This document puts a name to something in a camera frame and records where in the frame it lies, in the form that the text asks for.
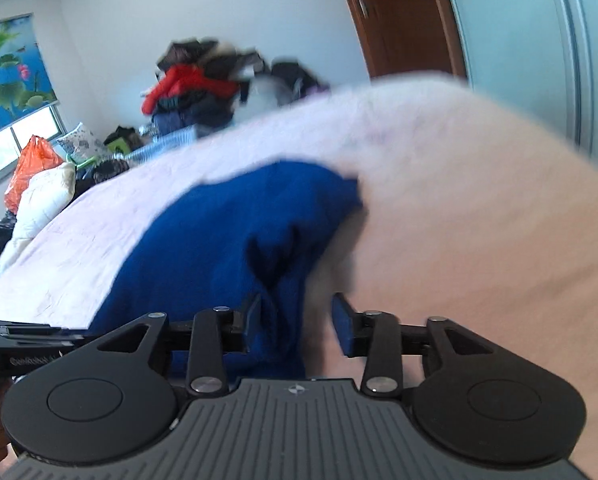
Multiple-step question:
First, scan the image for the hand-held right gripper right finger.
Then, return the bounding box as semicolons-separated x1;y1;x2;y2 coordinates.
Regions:
330;291;482;397

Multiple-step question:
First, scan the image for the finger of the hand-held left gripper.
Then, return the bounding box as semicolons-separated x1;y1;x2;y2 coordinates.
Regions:
0;318;98;347

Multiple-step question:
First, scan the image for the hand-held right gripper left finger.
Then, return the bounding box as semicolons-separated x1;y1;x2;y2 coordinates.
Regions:
94;293;264;397

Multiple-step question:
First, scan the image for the blue beaded sweater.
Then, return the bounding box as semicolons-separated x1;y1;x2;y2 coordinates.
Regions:
85;159;366;382

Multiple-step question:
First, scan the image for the pile of clothes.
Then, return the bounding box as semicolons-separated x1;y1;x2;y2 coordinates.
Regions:
140;36;271;137

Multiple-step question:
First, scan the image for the white pillow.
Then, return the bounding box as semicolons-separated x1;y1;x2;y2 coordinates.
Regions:
0;162;78;292

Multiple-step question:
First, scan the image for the orange plastic bag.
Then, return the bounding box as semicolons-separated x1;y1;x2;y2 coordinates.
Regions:
3;134;66;214

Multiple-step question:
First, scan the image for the leopard print cloth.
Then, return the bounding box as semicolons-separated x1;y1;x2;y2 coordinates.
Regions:
90;157;130;187

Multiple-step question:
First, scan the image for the window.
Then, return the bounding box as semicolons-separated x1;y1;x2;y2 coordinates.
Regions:
0;104;73;197

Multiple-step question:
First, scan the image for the bed with floral sheet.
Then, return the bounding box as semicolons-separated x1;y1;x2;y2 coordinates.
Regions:
0;72;598;480

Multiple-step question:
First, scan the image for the floral pillow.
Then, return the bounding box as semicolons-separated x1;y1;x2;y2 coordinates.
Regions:
55;122;108;162

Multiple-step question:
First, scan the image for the light blue knit garment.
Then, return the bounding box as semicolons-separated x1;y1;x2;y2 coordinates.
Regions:
125;127;201;164

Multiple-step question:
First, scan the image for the green and black box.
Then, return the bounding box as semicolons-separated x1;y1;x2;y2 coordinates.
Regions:
103;126;140;155

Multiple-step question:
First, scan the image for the clear plastic bag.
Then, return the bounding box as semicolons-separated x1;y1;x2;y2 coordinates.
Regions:
239;74;291;122

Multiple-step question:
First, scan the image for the black bag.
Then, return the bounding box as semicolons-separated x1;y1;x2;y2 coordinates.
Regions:
270;59;331;104

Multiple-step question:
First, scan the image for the lotus print roller blind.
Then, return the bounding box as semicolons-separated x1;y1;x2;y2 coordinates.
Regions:
0;13;60;147

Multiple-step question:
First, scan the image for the brown wooden door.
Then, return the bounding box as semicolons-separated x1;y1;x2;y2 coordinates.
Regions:
330;0;468;82

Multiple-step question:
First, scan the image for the pale sliding wardrobe door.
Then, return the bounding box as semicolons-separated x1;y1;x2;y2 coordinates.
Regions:
435;0;598;182

